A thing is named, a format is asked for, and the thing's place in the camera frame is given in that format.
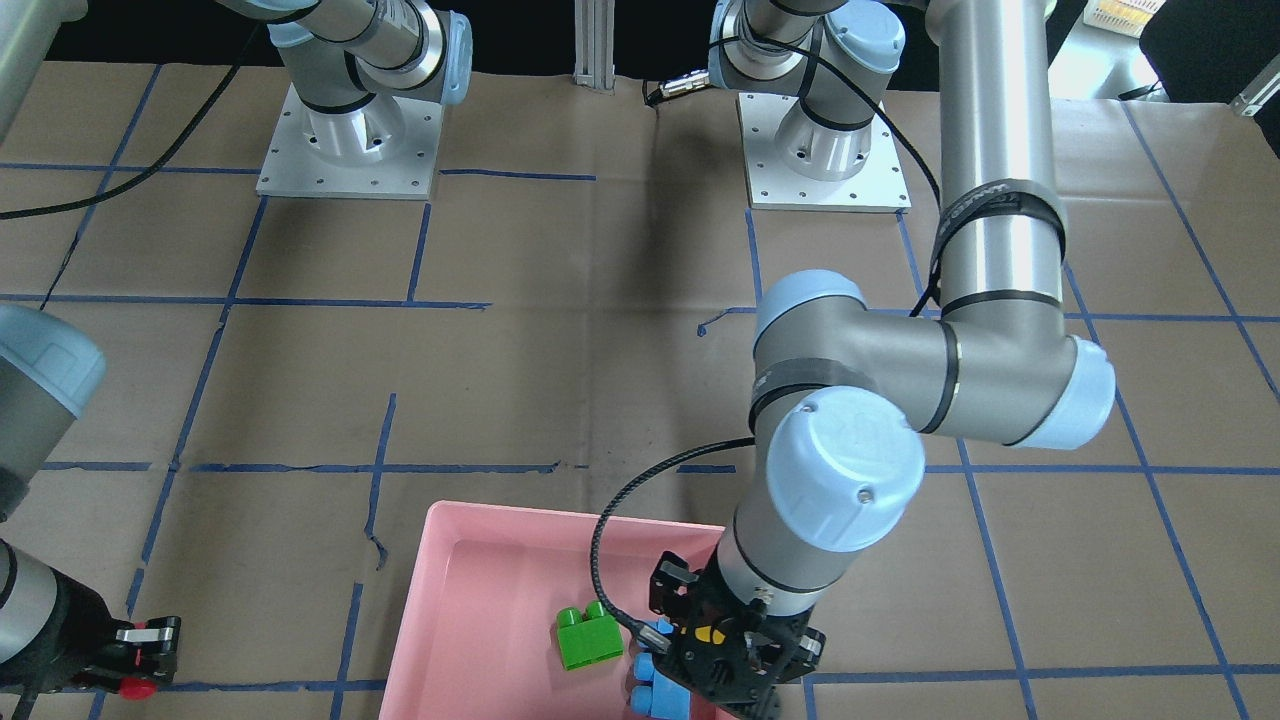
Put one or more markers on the green toy block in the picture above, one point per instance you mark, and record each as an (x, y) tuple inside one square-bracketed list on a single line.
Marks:
[(587, 637)]

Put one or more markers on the blue toy block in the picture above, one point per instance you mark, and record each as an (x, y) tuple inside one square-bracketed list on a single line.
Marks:
[(653, 694)]

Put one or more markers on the brown paper table cover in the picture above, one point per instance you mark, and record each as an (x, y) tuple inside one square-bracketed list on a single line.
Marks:
[(293, 383)]

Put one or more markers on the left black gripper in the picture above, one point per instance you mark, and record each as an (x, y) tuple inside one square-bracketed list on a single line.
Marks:
[(671, 592)]

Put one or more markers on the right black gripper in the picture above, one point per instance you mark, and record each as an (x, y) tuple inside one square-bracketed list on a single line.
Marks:
[(72, 632)]

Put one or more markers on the yellow toy block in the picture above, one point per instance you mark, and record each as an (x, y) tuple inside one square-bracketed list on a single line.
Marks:
[(709, 634)]

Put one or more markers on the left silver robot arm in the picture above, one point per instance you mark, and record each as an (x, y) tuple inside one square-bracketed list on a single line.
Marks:
[(843, 396)]

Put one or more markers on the pink plastic box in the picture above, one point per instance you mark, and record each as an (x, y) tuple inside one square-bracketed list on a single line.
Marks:
[(477, 638)]

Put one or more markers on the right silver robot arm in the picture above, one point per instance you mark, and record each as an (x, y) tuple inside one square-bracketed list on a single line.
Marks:
[(369, 81)]

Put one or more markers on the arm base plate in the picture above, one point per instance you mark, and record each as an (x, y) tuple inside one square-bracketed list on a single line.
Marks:
[(794, 164), (386, 150)]

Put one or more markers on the red toy block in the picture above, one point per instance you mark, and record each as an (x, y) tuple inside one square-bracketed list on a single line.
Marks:
[(137, 689)]

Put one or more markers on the aluminium frame post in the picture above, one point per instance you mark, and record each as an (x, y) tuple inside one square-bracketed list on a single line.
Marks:
[(594, 45)]

